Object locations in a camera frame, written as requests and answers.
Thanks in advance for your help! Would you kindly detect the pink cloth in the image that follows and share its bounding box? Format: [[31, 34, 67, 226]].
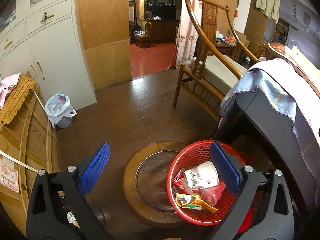
[[0, 73, 21, 109]]

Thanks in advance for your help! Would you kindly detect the round wooden stool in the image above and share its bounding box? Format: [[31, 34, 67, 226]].
[[123, 141, 193, 228]]

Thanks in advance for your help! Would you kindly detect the lilac bedsheet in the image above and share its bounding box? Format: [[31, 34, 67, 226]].
[[219, 57, 320, 178]]

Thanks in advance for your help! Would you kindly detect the red wrapper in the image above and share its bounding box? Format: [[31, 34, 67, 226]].
[[199, 187, 223, 206]]

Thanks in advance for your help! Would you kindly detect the wooden door panel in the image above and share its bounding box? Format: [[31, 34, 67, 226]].
[[74, 0, 132, 92]]

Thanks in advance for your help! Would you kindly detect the dark wooden sideboard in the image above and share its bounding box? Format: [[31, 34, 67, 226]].
[[144, 17, 179, 43]]

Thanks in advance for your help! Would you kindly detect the bin with white plastic bag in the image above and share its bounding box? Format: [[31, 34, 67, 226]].
[[44, 94, 77, 130]]

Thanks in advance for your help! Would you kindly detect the white floral paper cup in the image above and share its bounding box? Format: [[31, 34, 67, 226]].
[[183, 160, 219, 190]]

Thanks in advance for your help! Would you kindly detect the beige hanging jacket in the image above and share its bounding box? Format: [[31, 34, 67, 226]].
[[255, 0, 281, 22]]

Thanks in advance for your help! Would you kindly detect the wooden armchair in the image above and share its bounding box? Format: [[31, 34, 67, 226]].
[[172, 0, 261, 121]]

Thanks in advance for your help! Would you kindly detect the red plastic basket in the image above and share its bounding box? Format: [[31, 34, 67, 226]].
[[166, 140, 248, 227]]

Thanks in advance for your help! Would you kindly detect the grey chair cushion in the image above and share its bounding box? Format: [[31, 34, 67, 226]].
[[191, 55, 248, 96]]

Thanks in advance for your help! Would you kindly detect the yellow paper wrapper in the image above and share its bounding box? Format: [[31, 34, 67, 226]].
[[175, 192, 218, 213]]

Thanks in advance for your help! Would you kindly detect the white floral curtain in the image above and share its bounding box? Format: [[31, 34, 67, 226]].
[[174, 0, 210, 70]]

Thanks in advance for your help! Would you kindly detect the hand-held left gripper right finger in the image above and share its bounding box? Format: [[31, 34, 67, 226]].
[[207, 141, 295, 240]]

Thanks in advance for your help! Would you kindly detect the yellow crochet cloth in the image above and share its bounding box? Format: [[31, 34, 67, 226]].
[[0, 76, 37, 125]]

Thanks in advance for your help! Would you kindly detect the yellow towel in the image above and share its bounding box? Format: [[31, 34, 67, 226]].
[[285, 45, 320, 81]]

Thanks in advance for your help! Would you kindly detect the small red white carton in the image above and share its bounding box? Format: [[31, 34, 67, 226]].
[[173, 177, 195, 196]]

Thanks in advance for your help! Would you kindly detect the brown pillow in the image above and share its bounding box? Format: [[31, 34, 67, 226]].
[[268, 42, 296, 61]]

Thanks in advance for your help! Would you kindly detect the small wooden chair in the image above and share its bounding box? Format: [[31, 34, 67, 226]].
[[135, 22, 152, 49]]

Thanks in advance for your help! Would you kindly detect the white cabinet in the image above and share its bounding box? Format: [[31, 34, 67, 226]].
[[0, 0, 98, 112]]

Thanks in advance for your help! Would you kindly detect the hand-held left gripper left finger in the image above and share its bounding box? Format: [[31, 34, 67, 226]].
[[26, 142, 113, 240]]

